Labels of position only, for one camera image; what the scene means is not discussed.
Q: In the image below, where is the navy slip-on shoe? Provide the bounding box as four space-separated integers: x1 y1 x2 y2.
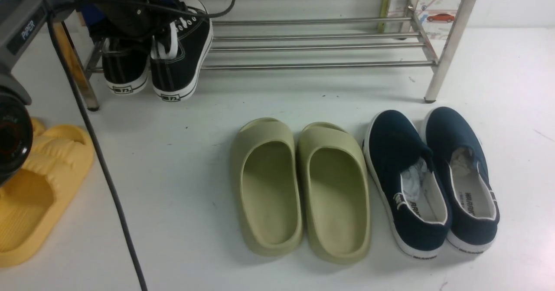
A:
362 110 452 260
420 107 501 255

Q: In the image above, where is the yellow slide slipper right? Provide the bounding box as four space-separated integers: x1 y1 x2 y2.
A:
0 124 95 267

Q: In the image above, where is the map poster with red car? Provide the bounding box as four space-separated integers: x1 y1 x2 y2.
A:
380 0 460 40

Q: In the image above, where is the olive green slide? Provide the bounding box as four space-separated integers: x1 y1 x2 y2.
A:
297 122 371 265
229 118 303 257

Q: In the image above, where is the yellow slide slipper left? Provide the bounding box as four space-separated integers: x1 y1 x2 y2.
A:
30 117 46 138

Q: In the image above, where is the navy slip-on shoe left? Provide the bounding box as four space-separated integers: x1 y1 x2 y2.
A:
362 110 452 260

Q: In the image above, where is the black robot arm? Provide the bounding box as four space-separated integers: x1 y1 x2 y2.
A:
0 0 174 184

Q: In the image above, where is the olive green slide right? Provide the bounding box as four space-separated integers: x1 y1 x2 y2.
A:
297 122 371 265

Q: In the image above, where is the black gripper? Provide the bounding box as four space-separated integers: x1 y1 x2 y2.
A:
85 0 174 42

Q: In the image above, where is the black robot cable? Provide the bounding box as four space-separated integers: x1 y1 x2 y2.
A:
46 0 237 291

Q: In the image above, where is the yellow slide slipper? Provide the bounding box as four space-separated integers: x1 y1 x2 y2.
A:
0 124 95 267
30 117 46 138

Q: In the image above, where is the stainless steel shoe rack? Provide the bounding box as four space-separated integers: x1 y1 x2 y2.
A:
52 0 486 111

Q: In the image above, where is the black canvas sneaker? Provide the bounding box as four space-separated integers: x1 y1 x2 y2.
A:
150 0 214 102
101 38 151 95

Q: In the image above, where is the olive green slide left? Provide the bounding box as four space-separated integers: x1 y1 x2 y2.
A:
229 118 303 257

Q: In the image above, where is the navy slip-on shoe right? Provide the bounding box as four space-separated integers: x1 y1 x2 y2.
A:
420 107 501 255

